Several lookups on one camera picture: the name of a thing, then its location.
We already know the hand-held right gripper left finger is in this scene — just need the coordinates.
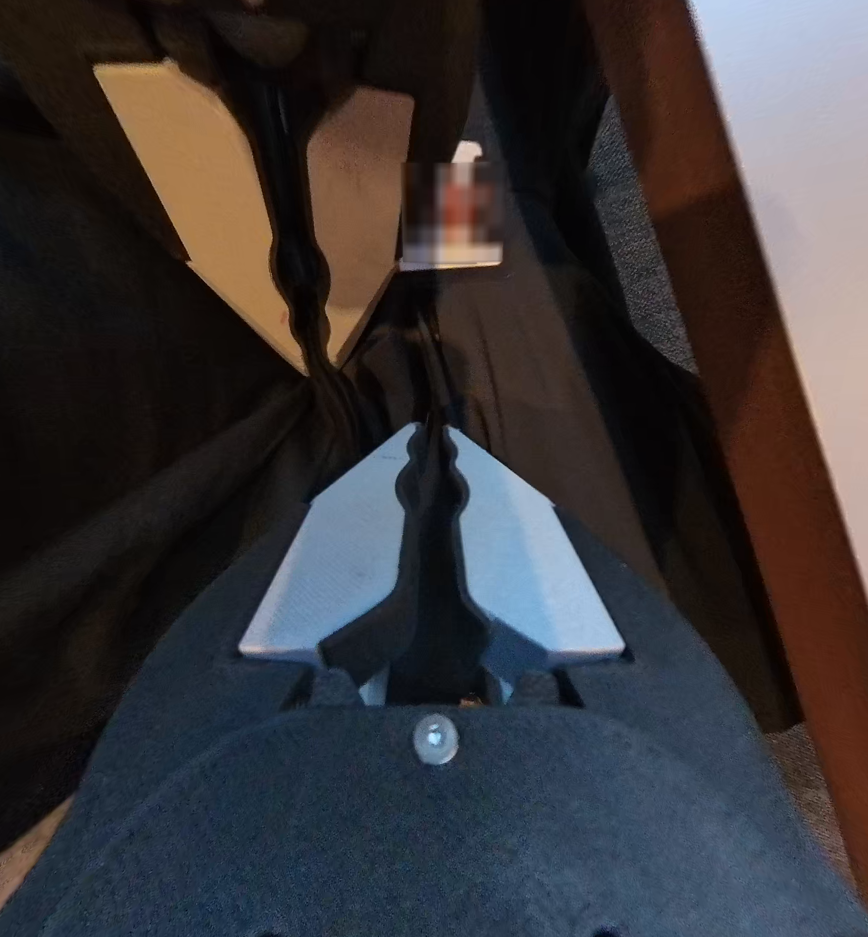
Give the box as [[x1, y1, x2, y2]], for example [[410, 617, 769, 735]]
[[238, 422, 427, 705]]

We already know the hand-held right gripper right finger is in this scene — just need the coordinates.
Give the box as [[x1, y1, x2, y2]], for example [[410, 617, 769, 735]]
[[443, 427, 626, 701]]

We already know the white badge card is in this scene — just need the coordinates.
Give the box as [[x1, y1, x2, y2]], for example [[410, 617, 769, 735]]
[[402, 141, 508, 273]]

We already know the wooden desk leg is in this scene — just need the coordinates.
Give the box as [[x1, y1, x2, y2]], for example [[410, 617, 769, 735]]
[[584, 0, 868, 937]]

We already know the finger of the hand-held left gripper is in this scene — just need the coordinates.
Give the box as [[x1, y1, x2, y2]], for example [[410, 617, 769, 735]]
[[305, 86, 416, 368], [93, 61, 312, 379]]

